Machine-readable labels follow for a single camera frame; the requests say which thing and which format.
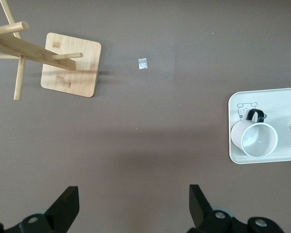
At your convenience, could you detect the wooden mug tree rack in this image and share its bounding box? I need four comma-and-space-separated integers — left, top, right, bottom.
0, 0, 103, 100

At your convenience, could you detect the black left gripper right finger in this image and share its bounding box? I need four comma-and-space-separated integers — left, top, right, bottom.
188, 184, 286, 233

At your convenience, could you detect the white mug black handle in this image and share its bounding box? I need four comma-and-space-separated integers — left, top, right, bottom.
230, 109, 278, 158

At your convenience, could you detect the cream rabbit print tray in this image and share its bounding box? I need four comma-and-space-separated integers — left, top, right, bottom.
227, 86, 291, 165

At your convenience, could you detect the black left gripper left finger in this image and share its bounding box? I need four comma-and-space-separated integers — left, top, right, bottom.
0, 185, 80, 233

